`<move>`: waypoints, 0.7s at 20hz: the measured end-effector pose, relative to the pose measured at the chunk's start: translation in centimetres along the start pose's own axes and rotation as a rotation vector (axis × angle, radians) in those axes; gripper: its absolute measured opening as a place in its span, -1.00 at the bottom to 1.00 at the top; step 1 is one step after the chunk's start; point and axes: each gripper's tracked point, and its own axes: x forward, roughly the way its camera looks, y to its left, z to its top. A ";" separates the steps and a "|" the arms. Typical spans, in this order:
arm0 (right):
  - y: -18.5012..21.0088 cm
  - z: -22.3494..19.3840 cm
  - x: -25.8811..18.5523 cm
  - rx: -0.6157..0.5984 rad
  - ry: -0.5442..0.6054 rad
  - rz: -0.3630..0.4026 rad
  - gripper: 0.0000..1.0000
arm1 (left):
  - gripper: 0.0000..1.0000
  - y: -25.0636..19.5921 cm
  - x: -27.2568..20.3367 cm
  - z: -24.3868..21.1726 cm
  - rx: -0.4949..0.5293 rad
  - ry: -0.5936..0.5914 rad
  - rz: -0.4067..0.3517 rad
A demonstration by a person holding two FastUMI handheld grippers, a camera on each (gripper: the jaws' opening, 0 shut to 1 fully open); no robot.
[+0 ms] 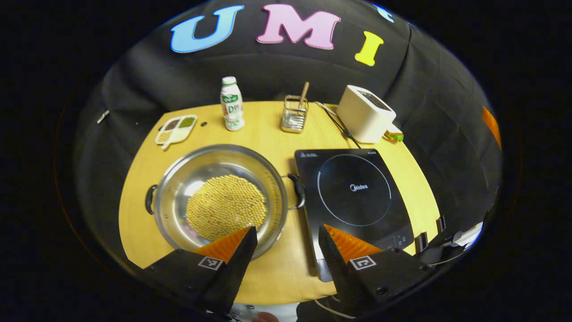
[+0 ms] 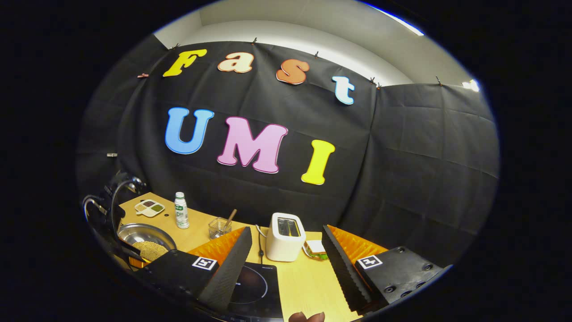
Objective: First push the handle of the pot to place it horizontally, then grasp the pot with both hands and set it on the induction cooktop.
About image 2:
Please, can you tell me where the sandwich with lettuce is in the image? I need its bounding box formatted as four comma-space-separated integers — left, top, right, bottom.
304, 240, 329, 260

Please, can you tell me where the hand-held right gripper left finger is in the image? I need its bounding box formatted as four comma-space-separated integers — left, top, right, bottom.
134, 226, 253, 314

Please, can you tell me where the black induction cooktop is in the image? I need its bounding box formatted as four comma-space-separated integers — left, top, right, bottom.
226, 263, 284, 320

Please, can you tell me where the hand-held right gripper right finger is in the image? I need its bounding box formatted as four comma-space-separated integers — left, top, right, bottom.
322, 225, 452, 316

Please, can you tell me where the wire utensil holder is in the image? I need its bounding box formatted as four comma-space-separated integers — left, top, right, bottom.
208, 217, 233, 241

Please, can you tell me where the white drink bottle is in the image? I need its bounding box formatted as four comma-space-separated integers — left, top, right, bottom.
174, 192, 190, 229

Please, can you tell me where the divided dish of beans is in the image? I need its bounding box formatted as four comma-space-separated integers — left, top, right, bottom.
134, 199, 165, 218

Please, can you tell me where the pile of soybeans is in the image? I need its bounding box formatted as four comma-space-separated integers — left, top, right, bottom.
133, 241, 169, 262

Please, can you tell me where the black toaster cable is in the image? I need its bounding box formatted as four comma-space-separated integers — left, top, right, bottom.
256, 225, 266, 265

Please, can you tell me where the stainless steel pot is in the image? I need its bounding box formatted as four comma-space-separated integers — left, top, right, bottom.
117, 223, 177, 264

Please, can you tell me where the white toaster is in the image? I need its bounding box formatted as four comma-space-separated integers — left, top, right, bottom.
265, 212, 307, 263

